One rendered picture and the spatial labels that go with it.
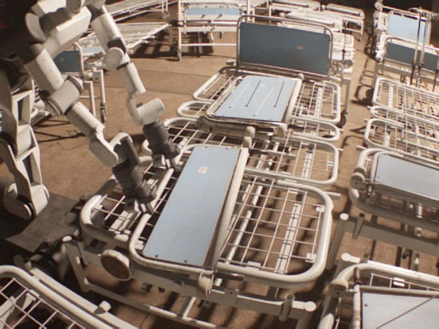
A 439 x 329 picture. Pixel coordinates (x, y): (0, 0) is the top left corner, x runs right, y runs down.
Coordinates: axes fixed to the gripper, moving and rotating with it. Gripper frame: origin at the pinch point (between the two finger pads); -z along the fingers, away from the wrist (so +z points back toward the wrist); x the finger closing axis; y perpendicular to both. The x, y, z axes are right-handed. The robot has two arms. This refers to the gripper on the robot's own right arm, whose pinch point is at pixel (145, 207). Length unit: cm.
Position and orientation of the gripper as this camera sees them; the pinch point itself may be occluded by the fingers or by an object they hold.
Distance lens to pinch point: 132.2
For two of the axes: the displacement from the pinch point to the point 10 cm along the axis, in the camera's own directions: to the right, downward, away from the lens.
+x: 9.1, -2.0, -3.6
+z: -3.5, -8.4, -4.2
